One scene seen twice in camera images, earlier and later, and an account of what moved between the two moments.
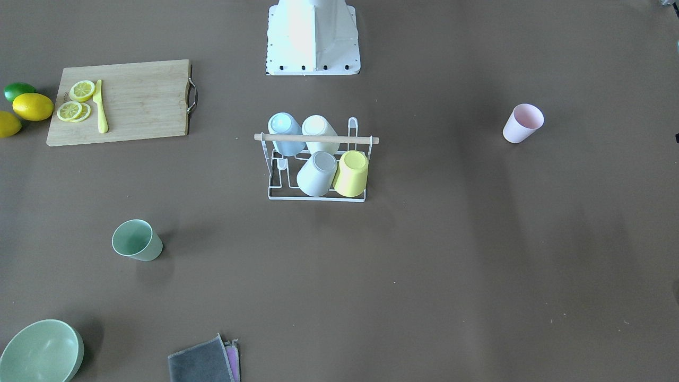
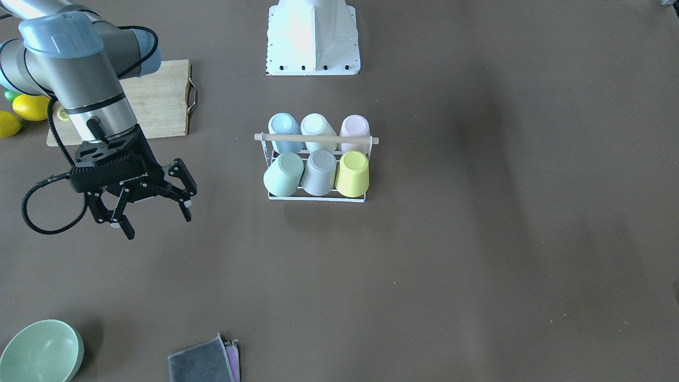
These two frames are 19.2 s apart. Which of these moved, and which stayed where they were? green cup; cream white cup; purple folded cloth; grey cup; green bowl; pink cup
Moved: green cup; pink cup
Stayed: green bowl; purple folded cloth; cream white cup; grey cup
